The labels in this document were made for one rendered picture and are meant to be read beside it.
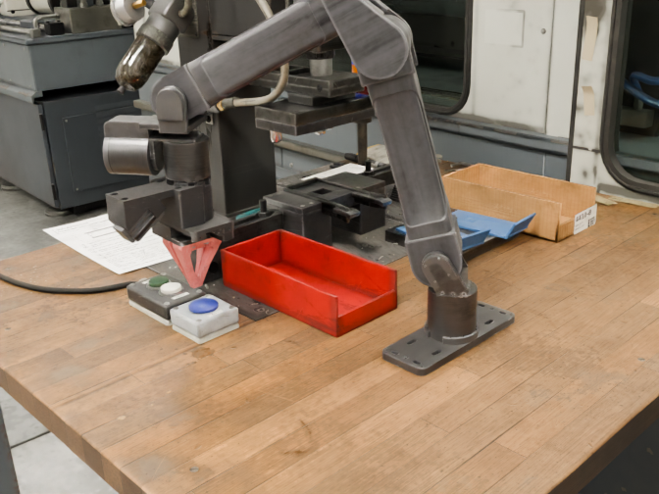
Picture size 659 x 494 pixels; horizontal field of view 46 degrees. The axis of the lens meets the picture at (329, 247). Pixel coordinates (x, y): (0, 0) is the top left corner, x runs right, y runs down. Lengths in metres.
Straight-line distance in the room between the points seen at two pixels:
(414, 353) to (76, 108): 3.57
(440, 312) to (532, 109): 0.90
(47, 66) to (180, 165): 3.35
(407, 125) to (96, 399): 0.48
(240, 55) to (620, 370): 0.58
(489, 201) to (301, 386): 0.62
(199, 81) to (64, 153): 3.47
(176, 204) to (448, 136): 1.08
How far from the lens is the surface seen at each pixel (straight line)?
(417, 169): 0.92
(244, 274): 1.15
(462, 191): 1.45
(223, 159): 1.47
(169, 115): 0.94
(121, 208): 0.95
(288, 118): 1.23
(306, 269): 1.22
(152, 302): 1.11
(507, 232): 1.33
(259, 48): 0.92
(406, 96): 0.90
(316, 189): 1.35
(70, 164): 4.40
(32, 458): 2.52
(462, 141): 1.92
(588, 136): 1.68
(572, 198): 1.46
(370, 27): 0.87
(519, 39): 1.81
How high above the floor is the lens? 1.39
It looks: 22 degrees down
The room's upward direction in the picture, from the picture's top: 2 degrees counter-clockwise
